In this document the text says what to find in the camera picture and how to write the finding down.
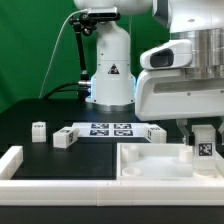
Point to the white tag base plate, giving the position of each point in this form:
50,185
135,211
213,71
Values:
94,129

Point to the grey camera on mount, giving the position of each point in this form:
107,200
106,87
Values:
101,14

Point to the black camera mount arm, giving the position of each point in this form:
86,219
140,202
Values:
81,46

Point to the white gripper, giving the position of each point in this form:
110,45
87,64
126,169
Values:
164,92

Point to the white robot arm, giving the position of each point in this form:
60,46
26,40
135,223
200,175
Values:
199,21

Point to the white square tabletop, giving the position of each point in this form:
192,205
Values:
160,162

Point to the white U-shaped fence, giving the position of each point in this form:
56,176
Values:
101,193

